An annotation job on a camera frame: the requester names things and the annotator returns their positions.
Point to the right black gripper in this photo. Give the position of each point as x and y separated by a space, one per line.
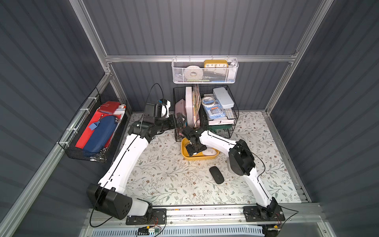
195 147

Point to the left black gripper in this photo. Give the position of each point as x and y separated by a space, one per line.
180 121

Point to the yellow storage box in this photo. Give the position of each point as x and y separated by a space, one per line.
197 157

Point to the white mouse with orange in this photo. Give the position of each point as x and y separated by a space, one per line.
209 152

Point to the black mouse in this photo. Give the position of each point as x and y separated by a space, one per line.
217 175

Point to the grey mouse with logo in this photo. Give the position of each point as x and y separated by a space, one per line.
228 166

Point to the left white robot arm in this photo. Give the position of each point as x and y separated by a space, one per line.
108 196

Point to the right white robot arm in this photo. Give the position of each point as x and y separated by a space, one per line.
240 159

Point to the white upright box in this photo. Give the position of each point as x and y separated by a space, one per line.
189 106

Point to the light blue pencil box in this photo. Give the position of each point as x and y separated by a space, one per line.
223 97

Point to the pink case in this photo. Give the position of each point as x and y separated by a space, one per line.
180 108

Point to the blue calculator package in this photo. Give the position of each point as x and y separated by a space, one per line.
215 111

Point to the clear tape roll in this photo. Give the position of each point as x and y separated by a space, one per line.
208 101

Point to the red folder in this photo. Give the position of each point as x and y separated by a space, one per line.
109 108

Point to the blue pencil case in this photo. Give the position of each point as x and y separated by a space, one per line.
102 132

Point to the white tape roll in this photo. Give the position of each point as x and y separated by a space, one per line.
193 73

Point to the white mesh hanging basket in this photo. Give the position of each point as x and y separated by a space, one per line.
211 75

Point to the black wire desk organizer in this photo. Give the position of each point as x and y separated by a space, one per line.
225 126

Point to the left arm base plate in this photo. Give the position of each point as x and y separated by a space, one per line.
153 217

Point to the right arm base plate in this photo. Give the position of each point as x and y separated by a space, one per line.
260 214

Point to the black wire side basket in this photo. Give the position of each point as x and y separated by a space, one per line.
67 142

